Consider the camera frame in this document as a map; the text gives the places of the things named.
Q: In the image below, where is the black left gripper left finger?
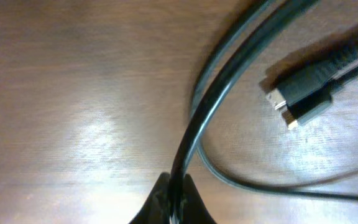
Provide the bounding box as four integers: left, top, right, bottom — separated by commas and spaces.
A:
129, 172, 170, 224

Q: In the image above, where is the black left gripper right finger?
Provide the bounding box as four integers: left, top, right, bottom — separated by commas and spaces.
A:
181, 174, 216, 224

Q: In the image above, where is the black USB cable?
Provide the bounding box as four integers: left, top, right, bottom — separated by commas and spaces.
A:
168, 0, 358, 224
188, 0, 358, 203

